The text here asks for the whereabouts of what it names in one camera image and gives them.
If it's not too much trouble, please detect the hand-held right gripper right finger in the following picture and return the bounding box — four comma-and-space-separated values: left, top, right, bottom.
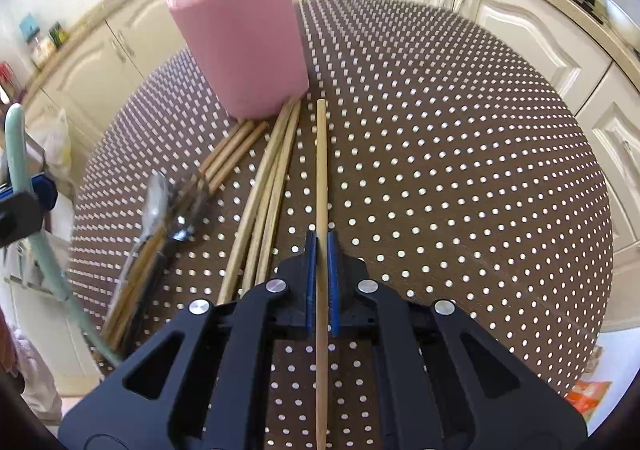
327, 230, 588, 450

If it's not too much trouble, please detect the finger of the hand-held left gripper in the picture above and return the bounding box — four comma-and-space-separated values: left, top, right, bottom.
31, 174, 58, 226
0, 192, 46, 247

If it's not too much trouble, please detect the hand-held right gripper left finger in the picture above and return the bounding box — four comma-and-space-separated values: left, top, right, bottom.
59, 230, 318, 450

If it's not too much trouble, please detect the mint green handled utensil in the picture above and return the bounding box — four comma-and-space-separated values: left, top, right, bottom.
4, 102, 123, 366

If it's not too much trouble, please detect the wooden chopstick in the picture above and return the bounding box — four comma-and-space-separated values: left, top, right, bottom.
217, 99, 296, 305
107, 121, 262, 346
102, 120, 253, 333
240, 100, 300, 297
255, 101, 304, 282
112, 123, 269, 352
314, 99, 332, 450

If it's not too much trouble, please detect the pink cup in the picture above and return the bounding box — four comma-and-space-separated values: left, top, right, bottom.
166, 0, 309, 121

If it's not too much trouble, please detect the white plastic bag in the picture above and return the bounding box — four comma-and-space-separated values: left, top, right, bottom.
10, 327, 63, 423
37, 107, 73, 181

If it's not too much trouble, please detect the glass jar with label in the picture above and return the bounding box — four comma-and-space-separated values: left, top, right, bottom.
31, 37, 56, 68

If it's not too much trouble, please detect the orange snack packet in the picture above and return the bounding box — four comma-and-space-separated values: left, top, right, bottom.
565, 380, 613, 413

